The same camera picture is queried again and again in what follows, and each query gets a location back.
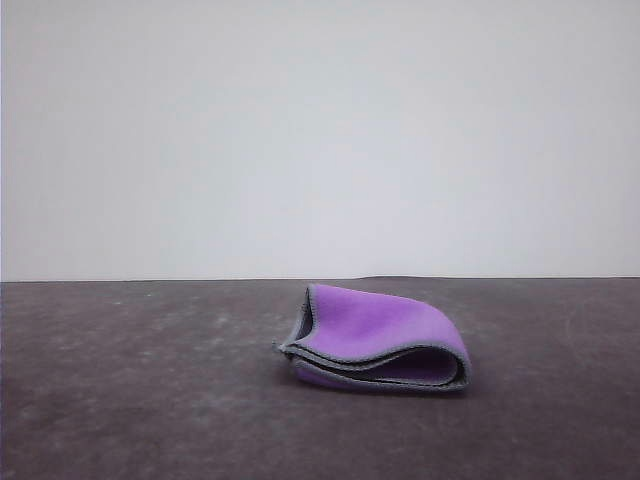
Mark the purple towel with grey hem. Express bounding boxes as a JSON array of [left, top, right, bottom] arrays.
[[271, 282, 474, 394]]

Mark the grey table cloth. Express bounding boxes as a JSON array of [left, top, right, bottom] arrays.
[[0, 275, 640, 480]]

